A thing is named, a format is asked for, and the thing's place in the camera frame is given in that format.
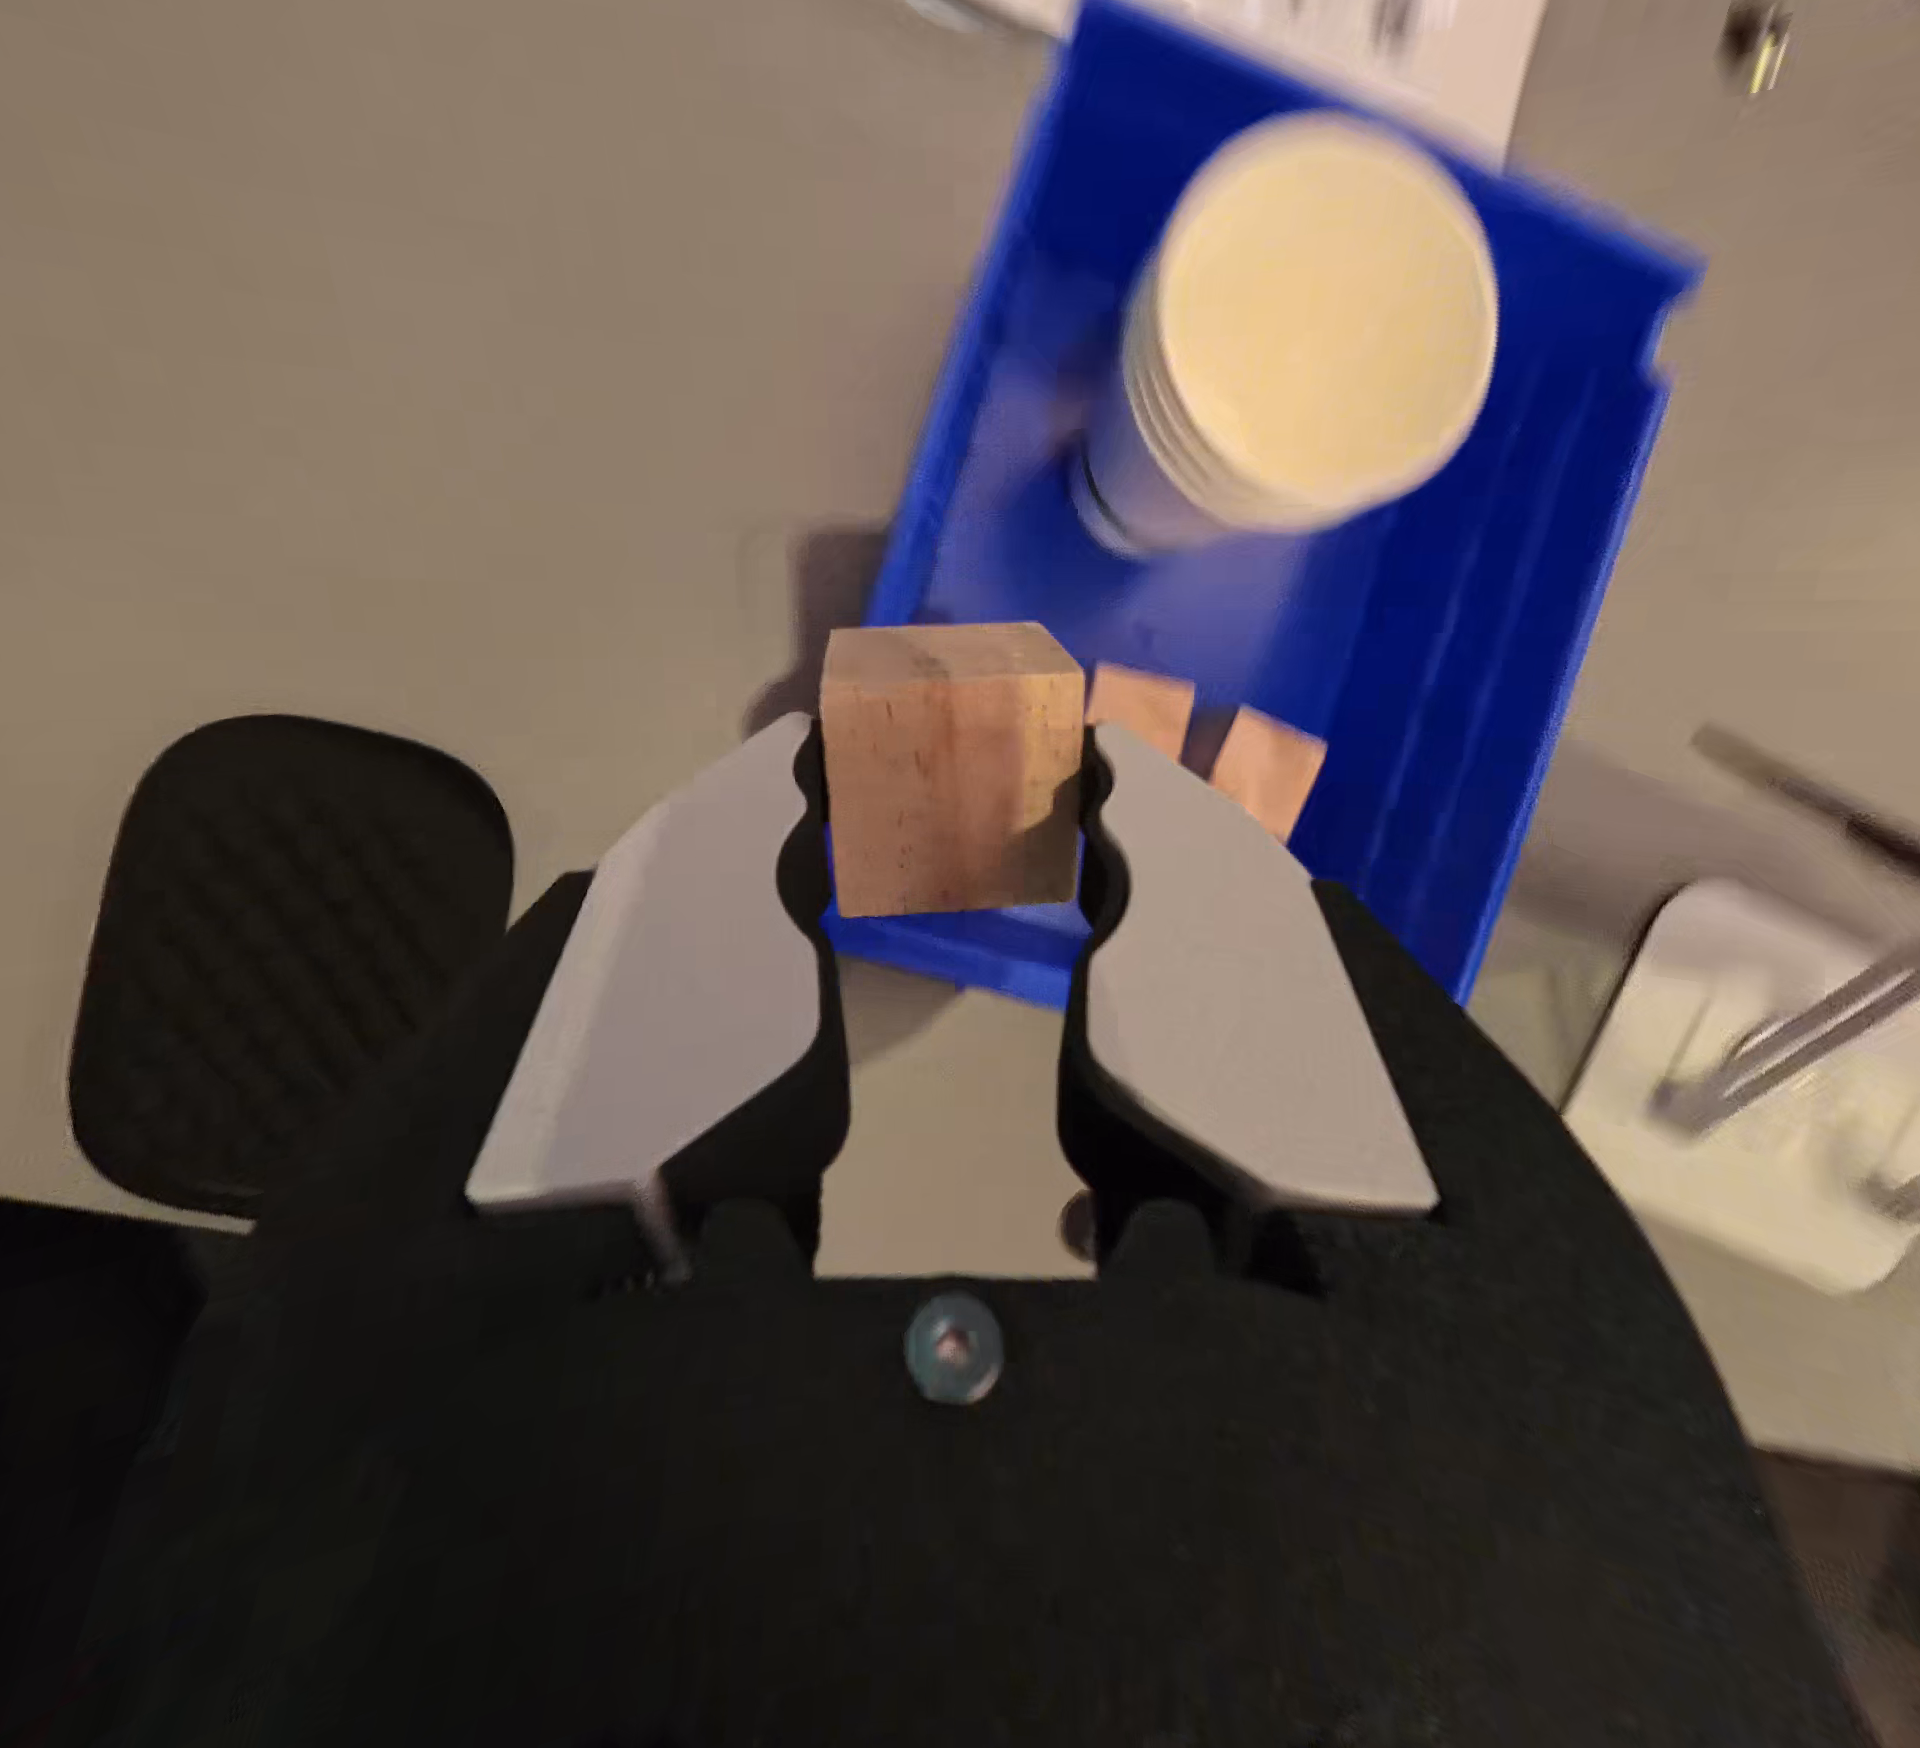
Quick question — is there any blue plastic bin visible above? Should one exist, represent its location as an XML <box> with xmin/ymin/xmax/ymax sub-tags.
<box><xmin>822</xmin><ymin>0</ymin><xmax>1708</xmax><ymax>1015</ymax></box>

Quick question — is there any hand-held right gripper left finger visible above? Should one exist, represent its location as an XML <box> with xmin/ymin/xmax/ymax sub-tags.
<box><xmin>462</xmin><ymin>712</ymin><xmax>852</xmax><ymax>1283</ymax></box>

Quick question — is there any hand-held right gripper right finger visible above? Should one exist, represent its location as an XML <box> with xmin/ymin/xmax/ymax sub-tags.
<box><xmin>1060</xmin><ymin>721</ymin><xmax>1443</xmax><ymax>1271</ymax></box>

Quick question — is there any white board stand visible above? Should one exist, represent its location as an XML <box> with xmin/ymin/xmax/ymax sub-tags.
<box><xmin>1559</xmin><ymin>877</ymin><xmax>1920</xmax><ymax>1297</ymax></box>

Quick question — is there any wooden cube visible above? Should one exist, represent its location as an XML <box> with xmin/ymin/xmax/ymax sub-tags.
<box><xmin>1205</xmin><ymin>704</ymin><xmax>1333</xmax><ymax>846</ymax></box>
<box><xmin>821</xmin><ymin>622</ymin><xmax>1087</xmax><ymax>920</ymax></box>
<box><xmin>1089</xmin><ymin>665</ymin><xmax>1199</xmax><ymax>768</ymax></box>

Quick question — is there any black wrist rest pad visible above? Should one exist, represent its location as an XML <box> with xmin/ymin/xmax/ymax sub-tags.
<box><xmin>67</xmin><ymin>712</ymin><xmax>521</xmax><ymax>1215</ymax></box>

